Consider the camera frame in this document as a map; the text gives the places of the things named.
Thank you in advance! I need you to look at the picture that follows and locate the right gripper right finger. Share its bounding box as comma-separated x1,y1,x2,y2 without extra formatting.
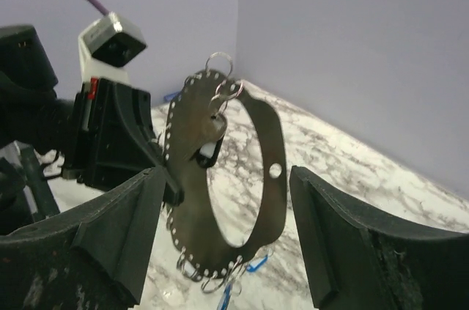
289,166,468,309

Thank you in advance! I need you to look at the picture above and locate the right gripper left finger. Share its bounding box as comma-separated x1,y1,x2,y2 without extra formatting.
1,168,166,309

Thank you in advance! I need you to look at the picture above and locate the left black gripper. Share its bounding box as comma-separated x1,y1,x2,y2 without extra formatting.
1,24,183,204

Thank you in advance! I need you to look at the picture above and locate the steel key organizer plate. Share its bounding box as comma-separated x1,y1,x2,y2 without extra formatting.
163,52,287,294

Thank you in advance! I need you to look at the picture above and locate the blue tag key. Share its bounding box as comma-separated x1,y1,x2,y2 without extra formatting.
245,254,270,273
216,276,236,310

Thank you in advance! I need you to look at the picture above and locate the blue tag key on plate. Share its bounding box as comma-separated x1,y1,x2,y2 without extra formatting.
245,254,270,273

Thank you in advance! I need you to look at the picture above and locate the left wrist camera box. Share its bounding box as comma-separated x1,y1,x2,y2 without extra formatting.
78,12,147,85

